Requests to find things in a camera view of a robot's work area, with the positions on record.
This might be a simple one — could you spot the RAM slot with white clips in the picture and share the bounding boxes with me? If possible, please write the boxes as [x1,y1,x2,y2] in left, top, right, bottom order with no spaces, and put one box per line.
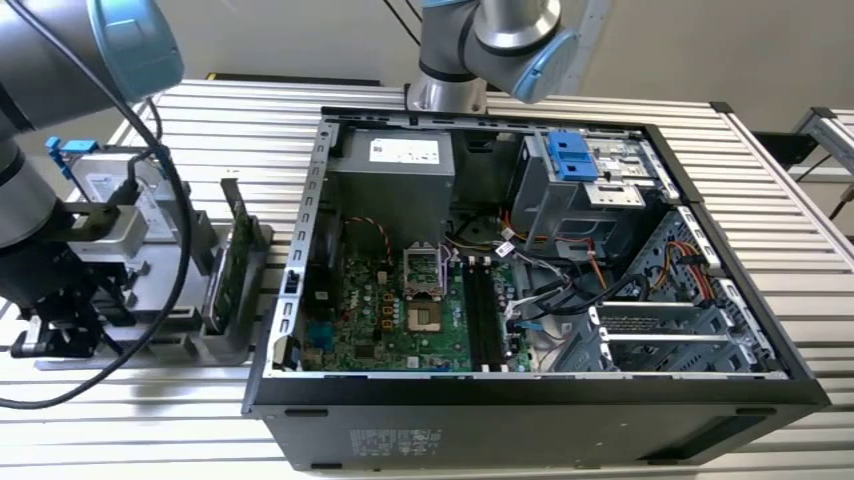
[468,257,492,372]
[484,257,508,372]

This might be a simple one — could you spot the hard disk in blue carrier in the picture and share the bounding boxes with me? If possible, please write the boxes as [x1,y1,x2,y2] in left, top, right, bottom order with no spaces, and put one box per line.
[44,137,181,241]

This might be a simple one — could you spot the green graphics card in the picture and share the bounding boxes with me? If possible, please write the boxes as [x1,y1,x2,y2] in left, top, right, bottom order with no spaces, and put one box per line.
[202,177,263,335]

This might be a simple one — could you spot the grey parts rack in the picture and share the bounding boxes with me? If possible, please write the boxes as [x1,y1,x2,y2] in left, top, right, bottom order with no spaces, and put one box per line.
[32,179,276,372]

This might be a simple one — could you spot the green motherboard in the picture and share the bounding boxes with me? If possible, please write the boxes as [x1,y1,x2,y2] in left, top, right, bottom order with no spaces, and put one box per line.
[297,247,535,374]

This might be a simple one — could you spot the grey power supply unit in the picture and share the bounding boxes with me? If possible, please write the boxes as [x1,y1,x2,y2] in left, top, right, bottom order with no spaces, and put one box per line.
[325,128,459,251]

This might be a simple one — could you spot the metal socket cover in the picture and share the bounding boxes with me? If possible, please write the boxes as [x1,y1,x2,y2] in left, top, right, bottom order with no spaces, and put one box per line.
[401,240,447,297]

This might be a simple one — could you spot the CPU socket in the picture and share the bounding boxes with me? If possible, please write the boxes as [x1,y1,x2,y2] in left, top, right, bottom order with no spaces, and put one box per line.
[404,298,447,335]

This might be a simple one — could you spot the black open PC case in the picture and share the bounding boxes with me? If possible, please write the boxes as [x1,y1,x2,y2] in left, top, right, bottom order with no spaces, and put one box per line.
[240,105,832,472]

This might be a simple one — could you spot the metal optical drive cage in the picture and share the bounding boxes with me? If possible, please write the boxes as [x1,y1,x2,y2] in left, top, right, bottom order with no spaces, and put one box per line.
[512,127,682,251]

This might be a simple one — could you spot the blue plastic drive latch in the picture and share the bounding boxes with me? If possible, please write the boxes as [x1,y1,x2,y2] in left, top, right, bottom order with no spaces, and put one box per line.
[543,130,596,182]

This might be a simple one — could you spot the metal disk bay cage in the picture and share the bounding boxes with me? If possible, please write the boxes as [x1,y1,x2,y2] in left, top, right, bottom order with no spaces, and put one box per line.
[552,298,783,375]

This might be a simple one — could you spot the aluminium slat side table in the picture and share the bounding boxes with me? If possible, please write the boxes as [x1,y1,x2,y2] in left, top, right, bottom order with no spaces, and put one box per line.
[786,105,854,184]

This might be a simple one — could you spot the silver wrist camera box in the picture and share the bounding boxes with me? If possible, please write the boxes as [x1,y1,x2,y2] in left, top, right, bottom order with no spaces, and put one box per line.
[64,205,153,262]

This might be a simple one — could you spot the twisted coloured fan wire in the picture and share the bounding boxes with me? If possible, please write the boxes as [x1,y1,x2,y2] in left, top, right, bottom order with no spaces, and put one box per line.
[343,215,395,264]

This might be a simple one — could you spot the orange wire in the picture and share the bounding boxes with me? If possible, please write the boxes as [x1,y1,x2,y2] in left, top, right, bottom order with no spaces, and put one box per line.
[584,238,609,291]

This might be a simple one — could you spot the red orange yellow power wires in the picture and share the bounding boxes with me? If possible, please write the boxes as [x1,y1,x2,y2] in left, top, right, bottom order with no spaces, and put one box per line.
[650,240,726,306]

